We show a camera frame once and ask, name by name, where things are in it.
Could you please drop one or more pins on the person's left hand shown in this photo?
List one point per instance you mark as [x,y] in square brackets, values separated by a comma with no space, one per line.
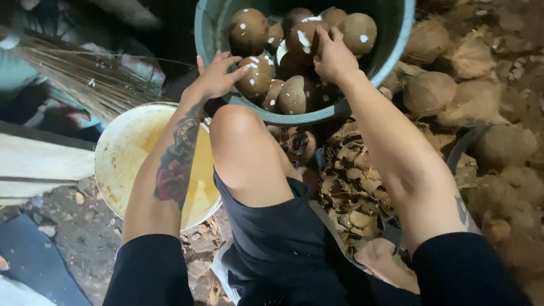
[212,80]

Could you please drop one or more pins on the person's right hand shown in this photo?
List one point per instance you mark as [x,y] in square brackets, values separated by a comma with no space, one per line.
[335,59]

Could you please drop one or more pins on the person's right fingers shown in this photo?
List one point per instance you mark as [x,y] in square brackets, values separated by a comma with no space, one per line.
[329,35]

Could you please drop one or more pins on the peeled coconut with white gashes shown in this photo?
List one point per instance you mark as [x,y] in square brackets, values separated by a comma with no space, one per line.
[299,40]

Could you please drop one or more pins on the heap of peeled brown coconuts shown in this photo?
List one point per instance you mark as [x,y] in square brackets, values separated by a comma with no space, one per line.
[255,76]

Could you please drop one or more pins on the dark empty coconut shell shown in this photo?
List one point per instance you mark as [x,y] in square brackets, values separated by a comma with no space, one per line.
[302,145]

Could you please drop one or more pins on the green plastic tub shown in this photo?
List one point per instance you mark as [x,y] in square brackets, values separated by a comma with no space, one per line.
[212,25]

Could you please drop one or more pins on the person's bare leg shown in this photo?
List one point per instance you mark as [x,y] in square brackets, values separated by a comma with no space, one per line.
[246,148]

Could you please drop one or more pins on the pile of coconut shell scraps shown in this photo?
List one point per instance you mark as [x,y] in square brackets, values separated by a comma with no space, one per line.
[352,187]

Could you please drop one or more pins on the pile of husked pale coconuts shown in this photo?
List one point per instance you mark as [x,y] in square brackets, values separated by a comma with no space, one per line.
[480,106]

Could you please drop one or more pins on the black basin rim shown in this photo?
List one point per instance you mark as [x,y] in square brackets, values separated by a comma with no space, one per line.
[461,144]

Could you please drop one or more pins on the person's dark shorts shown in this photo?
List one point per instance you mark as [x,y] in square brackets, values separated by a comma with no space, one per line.
[272,242]

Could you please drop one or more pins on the white bucket with yellow liquid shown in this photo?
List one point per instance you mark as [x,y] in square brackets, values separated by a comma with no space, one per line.
[127,148]

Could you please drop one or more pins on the person's bare foot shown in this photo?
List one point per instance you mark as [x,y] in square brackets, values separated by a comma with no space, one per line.
[382,263]

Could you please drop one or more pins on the stick broom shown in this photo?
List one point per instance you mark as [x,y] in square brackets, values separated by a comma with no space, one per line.
[93,80]

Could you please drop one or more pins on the white plastic bag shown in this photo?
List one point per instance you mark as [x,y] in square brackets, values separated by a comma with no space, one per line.
[223,272]

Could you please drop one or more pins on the person's black long-sleeve shirt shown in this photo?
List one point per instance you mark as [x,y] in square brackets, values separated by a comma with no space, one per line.
[148,272]

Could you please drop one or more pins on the pale wooden planks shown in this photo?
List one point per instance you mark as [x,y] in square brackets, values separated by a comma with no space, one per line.
[42,165]

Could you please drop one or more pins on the dark blue mat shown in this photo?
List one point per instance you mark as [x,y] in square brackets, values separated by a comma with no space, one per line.
[38,255]

